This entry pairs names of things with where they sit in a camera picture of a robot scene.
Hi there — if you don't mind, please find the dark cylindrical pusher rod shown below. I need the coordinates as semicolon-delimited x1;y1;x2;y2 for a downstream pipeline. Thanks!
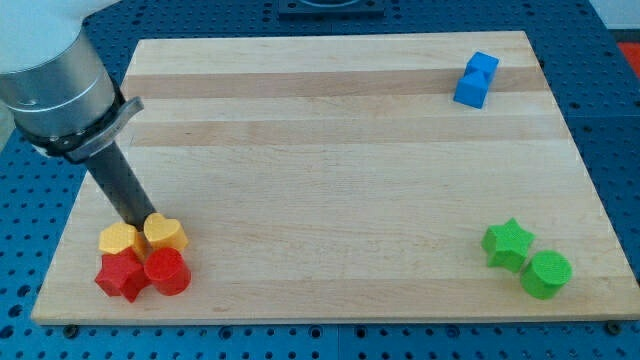
85;142;156;231

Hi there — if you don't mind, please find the wooden board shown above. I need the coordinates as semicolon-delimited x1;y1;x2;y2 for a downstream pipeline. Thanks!
32;31;639;325

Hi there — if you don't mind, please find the blue cube block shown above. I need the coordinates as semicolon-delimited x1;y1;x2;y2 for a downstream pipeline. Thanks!
464;52;499;83

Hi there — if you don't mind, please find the blue triangular block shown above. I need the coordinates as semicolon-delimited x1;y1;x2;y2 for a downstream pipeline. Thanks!
453;71;489;109

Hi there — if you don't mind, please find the red cylinder block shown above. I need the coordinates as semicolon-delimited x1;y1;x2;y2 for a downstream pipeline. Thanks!
144;247;192;296

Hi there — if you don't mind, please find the yellow hexagon block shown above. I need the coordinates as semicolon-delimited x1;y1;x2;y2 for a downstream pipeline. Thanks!
98;222;147;261

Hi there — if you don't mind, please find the yellow heart block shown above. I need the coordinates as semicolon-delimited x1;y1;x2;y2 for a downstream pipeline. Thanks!
143;213;189;251

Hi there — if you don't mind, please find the red star block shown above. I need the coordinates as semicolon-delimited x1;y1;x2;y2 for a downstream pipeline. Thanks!
94;247;150;303

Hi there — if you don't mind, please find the green cylinder block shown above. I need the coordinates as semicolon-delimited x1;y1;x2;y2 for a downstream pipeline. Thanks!
520;250;573;300

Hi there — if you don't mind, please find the green star block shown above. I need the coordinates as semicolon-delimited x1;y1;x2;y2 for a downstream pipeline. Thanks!
481;218;536;273

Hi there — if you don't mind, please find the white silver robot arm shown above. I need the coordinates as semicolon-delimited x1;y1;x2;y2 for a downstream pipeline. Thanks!
1;0;143;163

